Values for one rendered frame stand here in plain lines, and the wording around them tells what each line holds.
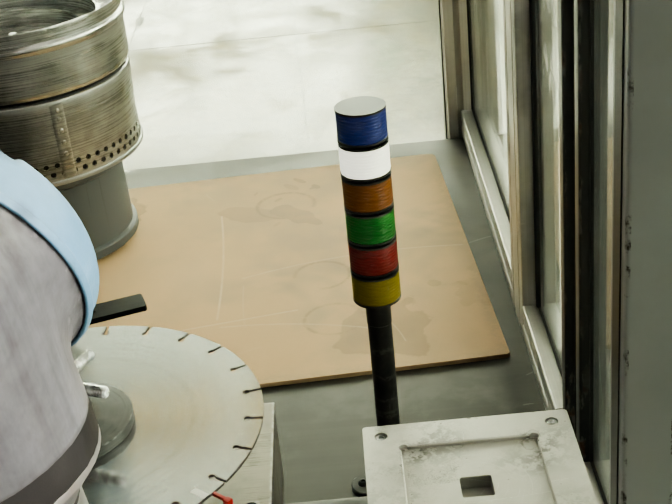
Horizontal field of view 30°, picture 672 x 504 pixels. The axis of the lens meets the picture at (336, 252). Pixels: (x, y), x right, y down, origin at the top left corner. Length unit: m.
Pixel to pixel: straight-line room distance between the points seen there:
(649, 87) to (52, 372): 0.39
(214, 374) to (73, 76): 0.63
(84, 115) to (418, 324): 0.51
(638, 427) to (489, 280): 0.82
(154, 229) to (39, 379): 1.39
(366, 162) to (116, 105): 0.68
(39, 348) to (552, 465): 0.66
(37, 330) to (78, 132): 1.21
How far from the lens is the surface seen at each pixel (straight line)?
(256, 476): 1.16
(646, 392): 0.82
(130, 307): 1.31
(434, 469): 1.06
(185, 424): 1.06
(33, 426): 0.47
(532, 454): 1.08
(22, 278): 0.46
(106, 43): 1.68
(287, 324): 1.56
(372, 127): 1.07
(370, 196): 1.10
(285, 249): 1.74
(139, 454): 1.04
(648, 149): 0.74
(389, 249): 1.13
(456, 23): 2.01
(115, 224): 1.79
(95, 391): 1.04
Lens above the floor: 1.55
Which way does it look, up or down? 28 degrees down
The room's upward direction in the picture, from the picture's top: 6 degrees counter-clockwise
